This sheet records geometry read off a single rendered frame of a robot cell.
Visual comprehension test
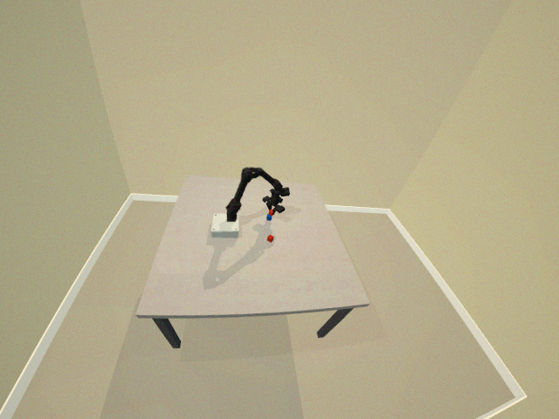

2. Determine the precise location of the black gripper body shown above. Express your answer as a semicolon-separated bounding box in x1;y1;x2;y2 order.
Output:
262;196;285;213

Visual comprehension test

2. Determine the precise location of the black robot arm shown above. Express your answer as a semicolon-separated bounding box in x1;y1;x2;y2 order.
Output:
226;167;290;222

